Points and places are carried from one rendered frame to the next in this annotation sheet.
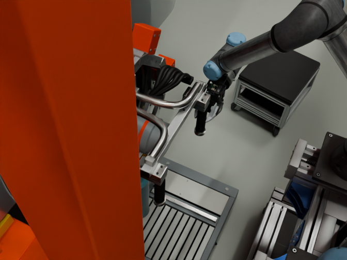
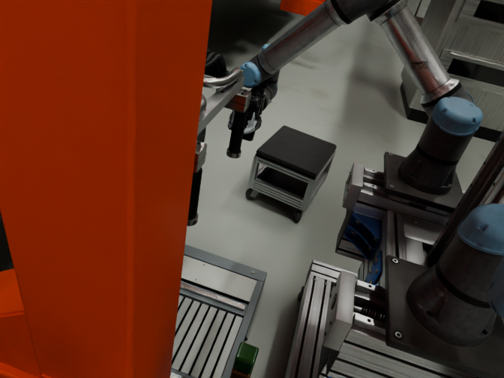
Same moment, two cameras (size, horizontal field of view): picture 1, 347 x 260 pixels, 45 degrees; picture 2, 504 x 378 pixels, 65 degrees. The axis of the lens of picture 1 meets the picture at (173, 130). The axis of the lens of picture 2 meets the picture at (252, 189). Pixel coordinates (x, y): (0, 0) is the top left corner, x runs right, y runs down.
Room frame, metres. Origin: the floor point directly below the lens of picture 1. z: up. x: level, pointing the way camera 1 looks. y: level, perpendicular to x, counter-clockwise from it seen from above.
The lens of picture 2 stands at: (-0.04, 0.09, 1.37)
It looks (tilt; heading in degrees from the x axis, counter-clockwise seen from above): 35 degrees down; 345
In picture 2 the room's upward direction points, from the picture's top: 13 degrees clockwise
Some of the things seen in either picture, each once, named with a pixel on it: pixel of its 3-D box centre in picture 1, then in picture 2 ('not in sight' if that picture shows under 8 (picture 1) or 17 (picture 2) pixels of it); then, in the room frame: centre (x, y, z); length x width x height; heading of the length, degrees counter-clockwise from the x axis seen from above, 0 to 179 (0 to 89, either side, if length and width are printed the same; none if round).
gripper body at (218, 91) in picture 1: (216, 89); (252, 105); (1.12, -0.16, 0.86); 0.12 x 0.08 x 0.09; 156
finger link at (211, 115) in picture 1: (212, 111); (251, 121); (1.01, -0.14, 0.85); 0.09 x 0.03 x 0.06; 165
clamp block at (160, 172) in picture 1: (151, 170); (182, 151); (0.69, 0.06, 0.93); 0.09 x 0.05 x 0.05; 66
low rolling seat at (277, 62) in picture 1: (273, 87); (290, 171); (1.81, -0.61, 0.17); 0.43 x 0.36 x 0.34; 146
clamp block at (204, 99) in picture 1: (196, 98); (232, 97); (1.00, -0.08, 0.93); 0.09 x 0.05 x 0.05; 66
